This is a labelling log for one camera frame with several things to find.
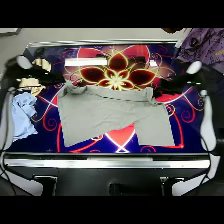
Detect grey pants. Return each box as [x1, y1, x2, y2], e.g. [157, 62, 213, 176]
[57, 79, 176, 148]

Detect yellow garment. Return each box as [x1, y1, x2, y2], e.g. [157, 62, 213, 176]
[18, 77, 46, 98]

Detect light blue garment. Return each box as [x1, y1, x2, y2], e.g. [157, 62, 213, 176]
[11, 91, 39, 141]

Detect purple garment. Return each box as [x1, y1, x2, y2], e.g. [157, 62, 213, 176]
[175, 28, 224, 73]

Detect silver frame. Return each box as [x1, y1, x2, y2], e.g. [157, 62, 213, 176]
[0, 151, 224, 197]

